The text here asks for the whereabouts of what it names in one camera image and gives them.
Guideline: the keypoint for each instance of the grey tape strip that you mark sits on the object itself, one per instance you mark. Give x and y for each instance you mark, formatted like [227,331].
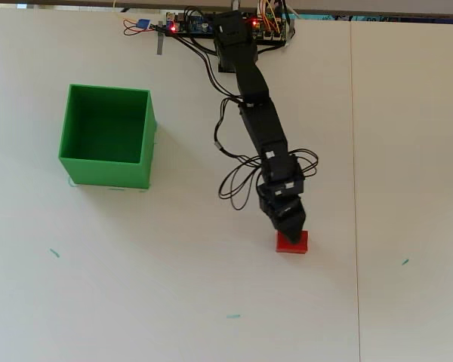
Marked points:
[160,43]

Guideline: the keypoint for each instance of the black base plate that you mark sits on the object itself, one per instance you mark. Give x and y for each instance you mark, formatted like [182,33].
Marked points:
[185,36]

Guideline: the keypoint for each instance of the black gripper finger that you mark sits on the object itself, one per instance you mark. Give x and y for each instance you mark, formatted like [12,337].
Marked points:
[294,222]
[270,211]

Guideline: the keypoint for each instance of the green plastic bin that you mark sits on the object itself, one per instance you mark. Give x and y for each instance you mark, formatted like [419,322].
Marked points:
[105,174]

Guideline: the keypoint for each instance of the red block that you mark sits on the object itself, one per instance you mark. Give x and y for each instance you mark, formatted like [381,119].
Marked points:
[286,247]

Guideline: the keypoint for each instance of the clear tape piece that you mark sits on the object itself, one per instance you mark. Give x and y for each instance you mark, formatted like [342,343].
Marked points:
[72,183]
[143,190]

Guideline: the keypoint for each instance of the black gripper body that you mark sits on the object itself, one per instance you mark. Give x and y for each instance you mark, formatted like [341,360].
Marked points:
[283,186]

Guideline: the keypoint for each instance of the circuit board with jumper sockets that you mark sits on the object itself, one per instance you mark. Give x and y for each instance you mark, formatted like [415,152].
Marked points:
[268,32]

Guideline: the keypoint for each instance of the blue circuit board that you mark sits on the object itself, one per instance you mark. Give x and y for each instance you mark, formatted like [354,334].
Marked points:
[190,23]

